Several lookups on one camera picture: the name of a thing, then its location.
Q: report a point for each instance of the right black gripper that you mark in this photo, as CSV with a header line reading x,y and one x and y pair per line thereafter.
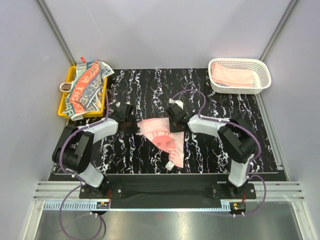
x,y
172,129

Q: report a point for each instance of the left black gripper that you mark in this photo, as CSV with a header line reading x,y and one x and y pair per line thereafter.
x,y
135,128

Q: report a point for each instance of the pink bunny towel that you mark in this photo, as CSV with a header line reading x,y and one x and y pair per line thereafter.
x,y
157,131

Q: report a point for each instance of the orange grey printed towel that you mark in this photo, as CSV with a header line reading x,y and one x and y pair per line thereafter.
x,y
86,90

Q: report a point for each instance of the plain pink towel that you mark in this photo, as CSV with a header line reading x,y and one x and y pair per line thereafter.
x,y
232,77

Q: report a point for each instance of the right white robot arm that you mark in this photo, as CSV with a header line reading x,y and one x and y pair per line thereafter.
x,y
238,142

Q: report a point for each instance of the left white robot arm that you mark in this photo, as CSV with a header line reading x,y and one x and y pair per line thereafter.
x,y
73,150

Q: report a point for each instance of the black marble pattern mat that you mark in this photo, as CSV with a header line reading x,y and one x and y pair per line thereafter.
x,y
149,91

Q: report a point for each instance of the white perforated basket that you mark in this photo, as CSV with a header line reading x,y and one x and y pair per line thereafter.
x,y
261,74

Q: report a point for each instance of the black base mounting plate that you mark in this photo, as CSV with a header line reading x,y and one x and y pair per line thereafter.
x,y
155,192

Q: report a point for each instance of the beige cloth loop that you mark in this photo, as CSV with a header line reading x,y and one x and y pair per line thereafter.
x,y
65,87

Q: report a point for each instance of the yellow plastic bin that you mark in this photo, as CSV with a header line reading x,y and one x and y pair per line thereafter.
x,y
82,113

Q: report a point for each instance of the left small circuit board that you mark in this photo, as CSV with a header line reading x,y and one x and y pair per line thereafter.
x,y
103,205

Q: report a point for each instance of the small circuit board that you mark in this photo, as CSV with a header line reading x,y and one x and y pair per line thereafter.
x,y
237,206
103,205

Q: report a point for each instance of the right small circuit board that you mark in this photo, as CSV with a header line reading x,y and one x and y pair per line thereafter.
x,y
237,206

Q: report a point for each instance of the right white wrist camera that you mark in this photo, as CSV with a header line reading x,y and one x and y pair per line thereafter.
x,y
177,102

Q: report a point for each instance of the slotted white cable duct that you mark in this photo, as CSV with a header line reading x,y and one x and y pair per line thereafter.
x,y
55,205

